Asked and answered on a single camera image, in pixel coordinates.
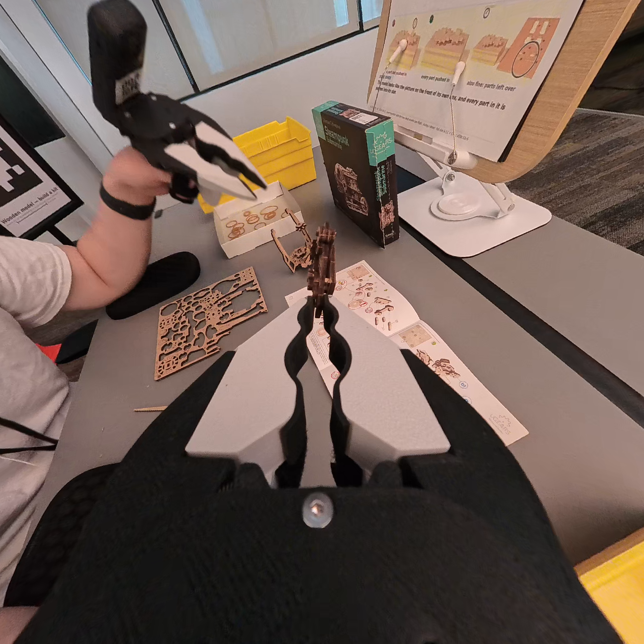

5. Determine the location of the punched wooden parts sheet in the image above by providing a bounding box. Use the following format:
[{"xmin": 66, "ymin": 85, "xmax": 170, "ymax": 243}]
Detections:
[{"xmin": 153, "ymin": 267, "xmax": 268, "ymax": 381}]

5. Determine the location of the black wrist rest pad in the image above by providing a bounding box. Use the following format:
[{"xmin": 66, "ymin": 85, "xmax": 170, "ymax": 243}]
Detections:
[{"xmin": 106, "ymin": 252, "xmax": 201, "ymax": 321}]

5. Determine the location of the black framed sign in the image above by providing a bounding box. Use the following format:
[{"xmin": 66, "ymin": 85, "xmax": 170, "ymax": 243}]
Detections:
[{"xmin": 0, "ymin": 113, "xmax": 85, "ymax": 239}]

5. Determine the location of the large window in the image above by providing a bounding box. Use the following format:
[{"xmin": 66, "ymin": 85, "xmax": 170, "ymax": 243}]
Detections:
[{"xmin": 35, "ymin": 0, "xmax": 385, "ymax": 101}]

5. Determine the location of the black model kit box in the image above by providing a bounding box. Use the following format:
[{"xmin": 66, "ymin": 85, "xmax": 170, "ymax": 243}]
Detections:
[{"xmin": 311, "ymin": 101, "xmax": 400, "ymax": 248}]

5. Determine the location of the person's left hand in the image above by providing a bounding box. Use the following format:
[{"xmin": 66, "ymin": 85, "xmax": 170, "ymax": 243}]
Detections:
[{"xmin": 103, "ymin": 146, "xmax": 172, "ymax": 205}]

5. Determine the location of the yellow plastic bin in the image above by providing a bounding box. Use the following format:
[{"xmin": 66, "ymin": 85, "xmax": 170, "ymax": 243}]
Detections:
[
  {"xmin": 198, "ymin": 117, "xmax": 317, "ymax": 213},
  {"xmin": 574, "ymin": 542, "xmax": 644, "ymax": 644}
]

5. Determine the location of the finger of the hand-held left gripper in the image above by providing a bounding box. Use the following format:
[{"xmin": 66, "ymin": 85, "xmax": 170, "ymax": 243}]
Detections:
[
  {"xmin": 194, "ymin": 122, "xmax": 267, "ymax": 192},
  {"xmin": 164, "ymin": 143, "xmax": 256, "ymax": 207}
]

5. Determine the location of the paper instruction booklet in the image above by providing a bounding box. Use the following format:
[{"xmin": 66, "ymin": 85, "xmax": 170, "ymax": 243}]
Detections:
[{"xmin": 284, "ymin": 260, "xmax": 529, "ymax": 446}]

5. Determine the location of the white cardboard tray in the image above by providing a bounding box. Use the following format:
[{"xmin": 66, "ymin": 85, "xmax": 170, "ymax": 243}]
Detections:
[{"xmin": 214, "ymin": 181, "xmax": 305, "ymax": 259}]

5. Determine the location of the round wooden gear assembly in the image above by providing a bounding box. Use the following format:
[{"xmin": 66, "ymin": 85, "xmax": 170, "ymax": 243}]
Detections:
[{"xmin": 271, "ymin": 208, "xmax": 339, "ymax": 319}]

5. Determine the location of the pile of rubber bands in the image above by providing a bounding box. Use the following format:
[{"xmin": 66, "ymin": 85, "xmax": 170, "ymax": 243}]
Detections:
[{"xmin": 225, "ymin": 203, "xmax": 282, "ymax": 238}]

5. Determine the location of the printed instruction sheet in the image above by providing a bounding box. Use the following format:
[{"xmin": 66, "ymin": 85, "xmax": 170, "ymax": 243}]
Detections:
[{"xmin": 366, "ymin": 0, "xmax": 587, "ymax": 163}]

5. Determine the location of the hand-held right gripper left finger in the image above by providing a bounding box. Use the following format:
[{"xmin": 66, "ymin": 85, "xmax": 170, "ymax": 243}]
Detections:
[{"xmin": 185, "ymin": 296, "xmax": 317, "ymax": 488}]

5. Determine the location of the black wristband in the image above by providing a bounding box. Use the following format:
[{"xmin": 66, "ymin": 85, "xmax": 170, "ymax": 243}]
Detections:
[{"xmin": 99, "ymin": 182, "xmax": 157, "ymax": 221}]

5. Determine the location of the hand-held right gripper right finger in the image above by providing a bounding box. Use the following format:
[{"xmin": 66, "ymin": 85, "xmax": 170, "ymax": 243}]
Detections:
[{"xmin": 322, "ymin": 296, "xmax": 451, "ymax": 488}]

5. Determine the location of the person's white shirt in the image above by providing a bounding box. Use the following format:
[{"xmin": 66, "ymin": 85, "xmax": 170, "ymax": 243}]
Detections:
[{"xmin": 0, "ymin": 236, "xmax": 72, "ymax": 604}]

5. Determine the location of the person's left forearm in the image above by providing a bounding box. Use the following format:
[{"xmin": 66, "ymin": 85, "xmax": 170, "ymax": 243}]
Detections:
[{"xmin": 63, "ymin": 199, "xmax": 154, "ymax": 314}]

